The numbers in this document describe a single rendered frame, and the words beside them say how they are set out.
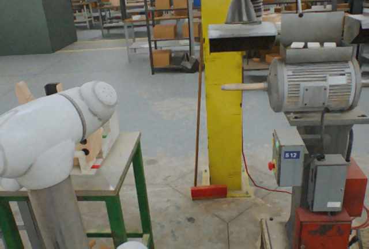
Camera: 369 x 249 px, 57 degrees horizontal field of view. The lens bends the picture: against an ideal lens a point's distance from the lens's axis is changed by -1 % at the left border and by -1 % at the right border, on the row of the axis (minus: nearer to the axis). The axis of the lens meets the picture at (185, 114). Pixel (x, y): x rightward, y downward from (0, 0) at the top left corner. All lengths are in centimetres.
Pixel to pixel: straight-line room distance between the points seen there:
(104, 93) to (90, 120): 7
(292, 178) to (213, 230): 127
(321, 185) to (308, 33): 71
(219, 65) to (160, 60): 403
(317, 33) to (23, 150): 137
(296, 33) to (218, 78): 99
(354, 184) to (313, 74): 62
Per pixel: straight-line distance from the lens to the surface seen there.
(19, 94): 166
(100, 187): 157
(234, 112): 265
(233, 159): 284
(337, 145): 176
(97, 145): 161
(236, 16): 143
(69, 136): 79
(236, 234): 263
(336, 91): 163
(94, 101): 81
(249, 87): 164
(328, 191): 176
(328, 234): 190
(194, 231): 266
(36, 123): 76
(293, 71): 158
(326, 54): 160
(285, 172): 147
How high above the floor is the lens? 178
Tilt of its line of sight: 23 degrees down
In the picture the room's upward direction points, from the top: 4 degrees counter-clockwise
